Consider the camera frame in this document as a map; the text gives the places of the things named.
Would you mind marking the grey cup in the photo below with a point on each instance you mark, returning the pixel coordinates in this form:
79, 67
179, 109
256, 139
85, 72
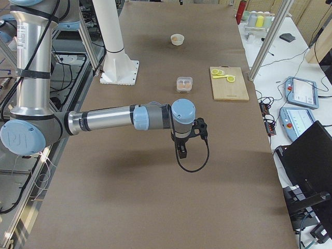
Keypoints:
252, 20

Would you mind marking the white camera post pedestal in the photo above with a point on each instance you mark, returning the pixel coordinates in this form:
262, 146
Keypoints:
118, 68

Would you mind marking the black small pad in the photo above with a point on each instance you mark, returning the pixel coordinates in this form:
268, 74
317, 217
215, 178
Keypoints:
288, 37

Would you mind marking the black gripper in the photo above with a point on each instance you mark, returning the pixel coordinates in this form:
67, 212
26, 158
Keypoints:
182, 142

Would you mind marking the aluminium frame post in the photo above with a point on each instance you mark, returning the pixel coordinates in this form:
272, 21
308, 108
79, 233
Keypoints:
276, 24

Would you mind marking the white ceramic bowl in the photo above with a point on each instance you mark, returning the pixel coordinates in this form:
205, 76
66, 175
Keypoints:
181, 39

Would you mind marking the yellow cup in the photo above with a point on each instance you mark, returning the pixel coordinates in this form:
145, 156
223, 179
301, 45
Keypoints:
259, 21

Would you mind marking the blue teach pendant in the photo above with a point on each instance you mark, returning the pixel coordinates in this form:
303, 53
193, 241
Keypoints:
295, 120
302, 92

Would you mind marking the clear plastic egg box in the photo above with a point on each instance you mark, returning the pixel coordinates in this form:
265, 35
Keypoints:
184, 79

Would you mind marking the red cylinder bottle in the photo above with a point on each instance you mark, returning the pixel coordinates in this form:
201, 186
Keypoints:
240, 11

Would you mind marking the wooden cutting board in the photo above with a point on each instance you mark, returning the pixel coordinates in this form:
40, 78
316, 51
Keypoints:
230, 91

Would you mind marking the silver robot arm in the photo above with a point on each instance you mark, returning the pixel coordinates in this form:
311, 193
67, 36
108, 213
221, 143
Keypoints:
33, 125

